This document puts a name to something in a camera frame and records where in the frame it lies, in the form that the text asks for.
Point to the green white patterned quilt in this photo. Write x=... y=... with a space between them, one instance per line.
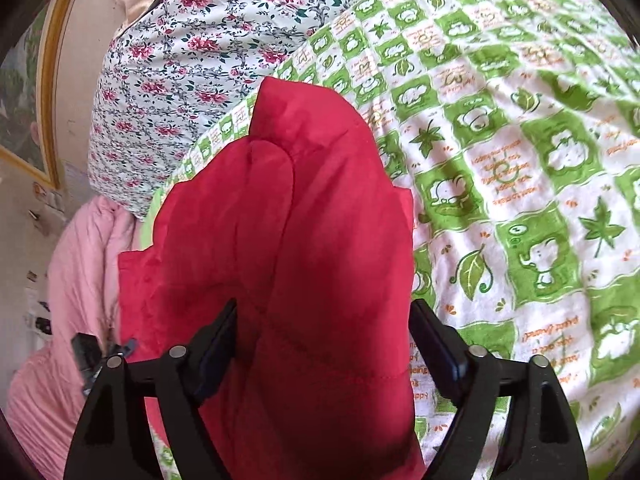
x=515 y=123

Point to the floral white pink bedsheet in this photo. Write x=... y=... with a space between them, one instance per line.
x=174 y=73

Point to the gold framed picture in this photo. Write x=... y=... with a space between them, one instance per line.
x=31 y=42

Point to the pink blanket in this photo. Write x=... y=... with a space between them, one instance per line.
x=45 y=395

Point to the red padded jacket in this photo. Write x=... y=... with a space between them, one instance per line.
x=300 y=225

